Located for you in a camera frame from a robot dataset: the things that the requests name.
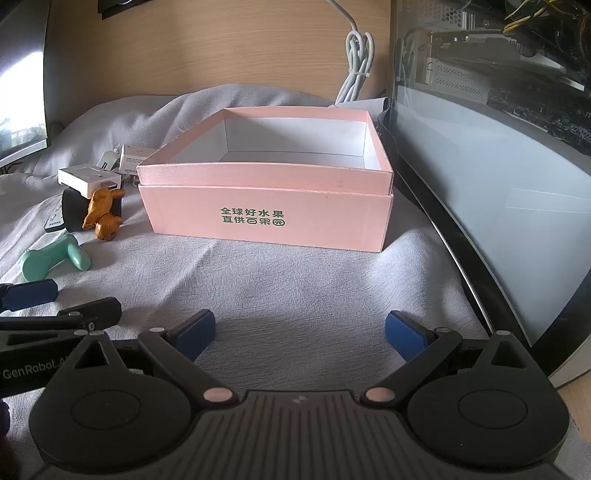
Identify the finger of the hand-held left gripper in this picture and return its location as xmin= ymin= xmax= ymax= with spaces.
xmin=0 ymin=298 xmax=122 ymax=358
xmin=0 ymin=279 xmax=59 ymax=312

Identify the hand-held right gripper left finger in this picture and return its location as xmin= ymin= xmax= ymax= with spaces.
xmin=74 ymin=309 xmax=237 ymax=409

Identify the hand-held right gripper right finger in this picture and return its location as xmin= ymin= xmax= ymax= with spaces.
xmin=362 ymin=311 xmax=532 ymax=409

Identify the green plastic toy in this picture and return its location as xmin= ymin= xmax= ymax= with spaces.
xmin=19 ymin=234 xmax=92 ymax=282

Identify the grey remote control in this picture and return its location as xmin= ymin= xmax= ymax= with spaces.
xmin=41 ymin=196 xmax=66 ymax=232

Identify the black cone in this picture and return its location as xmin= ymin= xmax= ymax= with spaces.
xmin=61 ymin=186 xmax=124 ymax=232

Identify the orange toy figure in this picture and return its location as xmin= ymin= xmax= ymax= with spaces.
xmin=82 ymin=187 xmax=125 ymax=241

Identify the pink cardboard box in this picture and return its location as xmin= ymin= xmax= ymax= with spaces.
xmin=137 ymin=107 xmax=394 ymax=253

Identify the small white carton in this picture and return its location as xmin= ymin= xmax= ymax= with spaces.
xmin=119 ymin=144 xmax=158 ymax=177

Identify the grey cloth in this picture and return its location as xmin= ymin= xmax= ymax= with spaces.
xmin=0 ymin=85 xmax=492 ymax=480

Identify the curved monitor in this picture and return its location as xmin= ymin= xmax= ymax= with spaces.
xmin=0 ymin=0 xmax=52 ymax=168

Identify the black device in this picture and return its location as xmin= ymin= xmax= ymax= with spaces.
xmin=97 ymin=0 xmax=154 ymax=20

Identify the white bundled cable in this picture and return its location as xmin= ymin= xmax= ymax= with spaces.
xmin=327 ymin=0 xmax=376 ymax=105

